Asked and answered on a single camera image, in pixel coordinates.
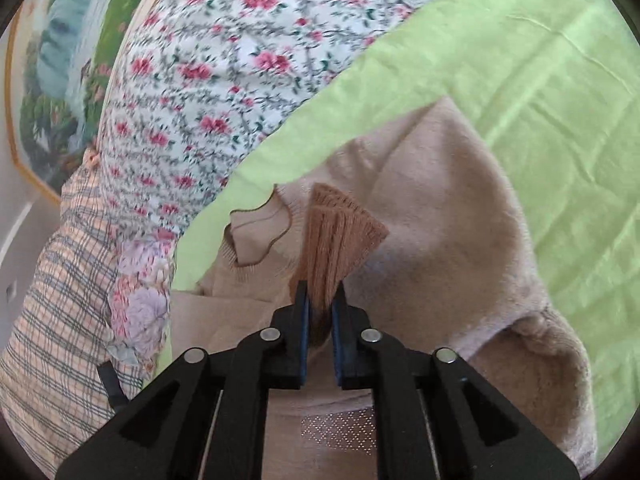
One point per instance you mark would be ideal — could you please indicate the pastel floral pillow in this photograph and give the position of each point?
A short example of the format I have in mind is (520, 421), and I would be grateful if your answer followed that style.
(142, 300)

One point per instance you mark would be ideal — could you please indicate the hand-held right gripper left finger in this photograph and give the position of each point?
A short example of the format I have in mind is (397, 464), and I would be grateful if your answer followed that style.
(303, 332)

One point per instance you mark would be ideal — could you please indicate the plaid checked blanket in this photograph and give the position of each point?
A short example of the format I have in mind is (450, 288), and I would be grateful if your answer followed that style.
(60, 285)

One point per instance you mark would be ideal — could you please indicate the framed landscape wall painting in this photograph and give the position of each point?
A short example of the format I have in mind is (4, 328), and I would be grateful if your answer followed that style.
(55, 85)

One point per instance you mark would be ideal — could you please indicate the light green bed sheet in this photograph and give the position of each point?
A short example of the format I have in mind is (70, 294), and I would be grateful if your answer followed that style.
(525, 85)

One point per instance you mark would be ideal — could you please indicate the white pink floral quilt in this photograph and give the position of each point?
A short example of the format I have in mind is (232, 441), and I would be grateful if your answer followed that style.
(225, 60)

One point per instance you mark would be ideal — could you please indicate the beige fuzzy sweater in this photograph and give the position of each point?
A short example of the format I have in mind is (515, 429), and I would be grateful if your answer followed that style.
(425, 210)

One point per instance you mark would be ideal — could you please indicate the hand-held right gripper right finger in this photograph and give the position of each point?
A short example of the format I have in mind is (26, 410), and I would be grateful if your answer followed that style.
(338, 342)

